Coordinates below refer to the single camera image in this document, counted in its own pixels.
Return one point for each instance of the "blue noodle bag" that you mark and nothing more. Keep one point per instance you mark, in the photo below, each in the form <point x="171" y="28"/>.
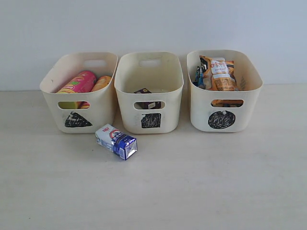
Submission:
<point x="200" y="78"/>

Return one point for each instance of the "yellow chips can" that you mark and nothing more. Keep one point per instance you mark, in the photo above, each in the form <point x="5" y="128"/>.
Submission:
<point x="101" y="83"/>

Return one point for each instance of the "cream bin square mark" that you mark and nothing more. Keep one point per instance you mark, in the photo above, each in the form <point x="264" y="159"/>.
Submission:
<point x="160" y="73"/>

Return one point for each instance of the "white blue milk carton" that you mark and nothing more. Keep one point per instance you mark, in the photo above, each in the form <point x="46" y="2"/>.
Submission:
<point x="116" y="141"/>

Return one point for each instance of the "orange white noodle bag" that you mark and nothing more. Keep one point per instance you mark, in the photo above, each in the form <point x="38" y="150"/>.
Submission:
<point x="220" y="73"/>

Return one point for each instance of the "dark purple small box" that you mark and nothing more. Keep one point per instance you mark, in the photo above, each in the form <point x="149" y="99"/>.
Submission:
<point x="147" y="105"/>

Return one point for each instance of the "cream bin triangle mark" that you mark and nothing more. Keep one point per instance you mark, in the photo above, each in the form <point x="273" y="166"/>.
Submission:
<point x="81" y="112"/>

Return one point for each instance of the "pink chips can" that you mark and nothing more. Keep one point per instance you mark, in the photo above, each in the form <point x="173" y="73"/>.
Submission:
<point x="82" y="83"/>

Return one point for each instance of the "cream bin circle mark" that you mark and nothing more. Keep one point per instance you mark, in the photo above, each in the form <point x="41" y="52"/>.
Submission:
<point x="218" y="111"/>

